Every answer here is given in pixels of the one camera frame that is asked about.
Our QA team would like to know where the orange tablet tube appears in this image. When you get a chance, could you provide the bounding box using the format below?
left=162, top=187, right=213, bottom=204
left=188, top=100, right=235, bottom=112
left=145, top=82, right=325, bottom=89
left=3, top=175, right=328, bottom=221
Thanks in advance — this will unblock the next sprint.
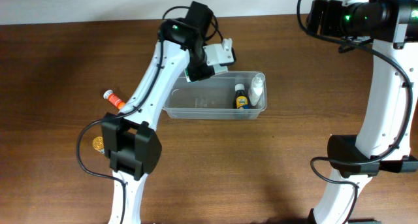
left=103, top=89, right=125, bottom=110

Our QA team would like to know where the white green medicine box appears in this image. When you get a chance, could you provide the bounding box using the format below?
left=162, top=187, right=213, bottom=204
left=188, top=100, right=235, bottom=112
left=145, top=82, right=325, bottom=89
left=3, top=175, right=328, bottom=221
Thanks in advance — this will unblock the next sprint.
left=184, top=65, right=228, bottom=82

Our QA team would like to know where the clear plastic container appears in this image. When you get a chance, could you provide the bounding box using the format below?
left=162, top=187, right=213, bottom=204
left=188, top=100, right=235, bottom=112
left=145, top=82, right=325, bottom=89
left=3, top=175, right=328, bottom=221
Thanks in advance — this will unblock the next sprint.
left=163, top=71, right=267, bottom=120

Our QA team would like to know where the gold foil coin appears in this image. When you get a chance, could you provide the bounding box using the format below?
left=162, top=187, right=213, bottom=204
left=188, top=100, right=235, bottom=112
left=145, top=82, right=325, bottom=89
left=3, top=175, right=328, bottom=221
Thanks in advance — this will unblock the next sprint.
left=92, top=136, right=105, bottom=153

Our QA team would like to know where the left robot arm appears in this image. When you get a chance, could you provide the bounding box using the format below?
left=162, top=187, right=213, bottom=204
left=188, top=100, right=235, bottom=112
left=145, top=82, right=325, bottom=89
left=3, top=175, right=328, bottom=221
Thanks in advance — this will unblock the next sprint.
left=101, top=1, right=236, bottom=223

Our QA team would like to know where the dark dropper bottle white cap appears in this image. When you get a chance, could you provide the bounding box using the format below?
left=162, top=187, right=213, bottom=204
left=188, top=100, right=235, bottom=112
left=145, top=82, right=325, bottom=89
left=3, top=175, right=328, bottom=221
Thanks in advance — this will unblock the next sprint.
left=233, top=84, right=249, bottom=109

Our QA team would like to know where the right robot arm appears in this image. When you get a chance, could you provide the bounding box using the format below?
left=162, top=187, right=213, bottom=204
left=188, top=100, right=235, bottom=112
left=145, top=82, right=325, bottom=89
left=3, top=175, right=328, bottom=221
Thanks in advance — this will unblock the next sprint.
left=298, top=0, right=417, bottom=223

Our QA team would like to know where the white spray bottle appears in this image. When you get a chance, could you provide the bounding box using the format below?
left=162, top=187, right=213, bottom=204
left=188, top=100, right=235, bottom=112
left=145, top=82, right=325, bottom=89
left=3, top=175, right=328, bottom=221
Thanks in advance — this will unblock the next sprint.
left=248, top=72, right=265, bottom=106

